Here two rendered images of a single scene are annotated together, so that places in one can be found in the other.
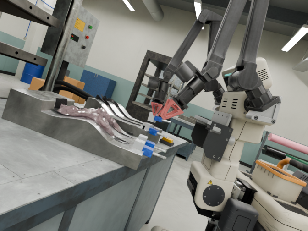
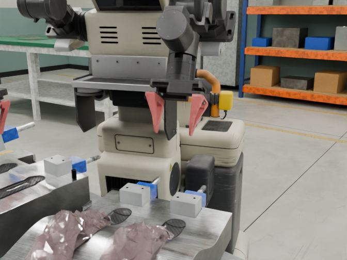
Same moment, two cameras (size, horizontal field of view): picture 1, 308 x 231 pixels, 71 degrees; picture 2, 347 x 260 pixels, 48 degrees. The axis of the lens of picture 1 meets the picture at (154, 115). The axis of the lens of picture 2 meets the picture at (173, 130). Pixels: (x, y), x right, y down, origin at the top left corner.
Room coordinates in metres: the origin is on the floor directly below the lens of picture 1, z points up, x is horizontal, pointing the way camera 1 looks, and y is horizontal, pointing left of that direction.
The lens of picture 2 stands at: (0.58, 0.64, 1.21)
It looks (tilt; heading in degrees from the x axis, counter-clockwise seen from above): 17 degrees down; 291
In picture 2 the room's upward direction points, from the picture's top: straight up
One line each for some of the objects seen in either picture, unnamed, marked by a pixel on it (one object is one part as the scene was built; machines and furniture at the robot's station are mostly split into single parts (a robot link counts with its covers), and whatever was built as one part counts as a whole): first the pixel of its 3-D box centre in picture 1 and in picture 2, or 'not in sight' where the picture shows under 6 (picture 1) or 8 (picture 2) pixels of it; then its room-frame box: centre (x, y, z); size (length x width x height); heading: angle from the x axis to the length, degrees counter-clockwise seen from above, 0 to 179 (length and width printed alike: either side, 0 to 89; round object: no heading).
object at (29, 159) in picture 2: not in sight; (32, 166); (1.18, -0.03, 0.87); 0.05 x 0.05 x 0.04; 71
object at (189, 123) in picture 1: (185, 133); not in sight; (5.58, -0.95, 0.46); 1.90 x 0.70 x 0.92; 165
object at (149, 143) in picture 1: (151, 145); (145, 190); (0.90, -0.04, 0.86); 0.13 x 0.05 x 0.05; 88
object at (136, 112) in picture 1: (157, 99); not in sight; (5.87, 0.06, 1.03); 1.54 x 0.94 x 2.06; 165
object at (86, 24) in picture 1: (50, 101); not in sight; (1.64, 0.79, 0.74); 0.30 x 0.22 x 1.47; 161
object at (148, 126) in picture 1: (155, 132); (76, 164); (1.06, -0.04, 0.89); 0.13 x 0.05 x 0.05; 71
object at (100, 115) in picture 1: (92, 115); (94, 246); (0.85, 0.23, 0.90); 0.26 x 0.18 x 0.08; 88
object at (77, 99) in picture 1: (60, 89); not in sight; (5.72, 2.59, 0.37); 1.20 x 0.82 x 0.74; 83
